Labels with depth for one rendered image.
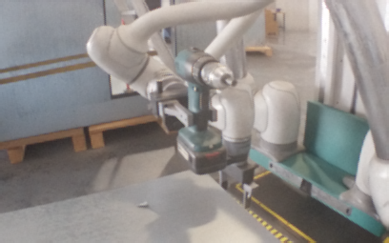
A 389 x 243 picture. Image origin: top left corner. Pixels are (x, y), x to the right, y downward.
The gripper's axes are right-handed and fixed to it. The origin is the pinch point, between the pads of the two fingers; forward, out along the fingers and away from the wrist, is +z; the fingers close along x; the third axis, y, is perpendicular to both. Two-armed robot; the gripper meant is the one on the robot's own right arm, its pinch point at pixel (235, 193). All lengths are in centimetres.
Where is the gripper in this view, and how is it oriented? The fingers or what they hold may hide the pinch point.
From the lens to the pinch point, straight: 104.8
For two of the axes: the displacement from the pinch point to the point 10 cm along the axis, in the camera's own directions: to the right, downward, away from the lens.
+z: 0.3, 9.3, 3.7
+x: -5.1, -3.0, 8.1
